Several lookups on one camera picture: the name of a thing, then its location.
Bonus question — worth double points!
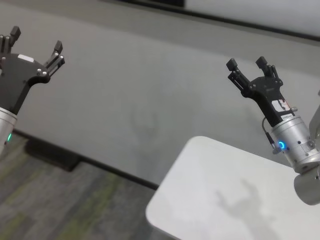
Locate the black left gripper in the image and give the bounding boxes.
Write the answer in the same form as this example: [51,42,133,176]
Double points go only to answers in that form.
[0,25,66,116]

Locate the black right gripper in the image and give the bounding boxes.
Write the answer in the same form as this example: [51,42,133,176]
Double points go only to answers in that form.
[225,55,296,126]

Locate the black floor block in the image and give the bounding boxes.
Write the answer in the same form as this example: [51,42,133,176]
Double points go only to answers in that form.
[24,139,81,173]

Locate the black wall board ledge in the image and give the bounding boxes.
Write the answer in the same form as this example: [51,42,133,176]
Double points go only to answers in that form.
[99,0,320,43]

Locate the white wall board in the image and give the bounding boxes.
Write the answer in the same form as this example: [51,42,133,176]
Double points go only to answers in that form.
[184,0,320,39]

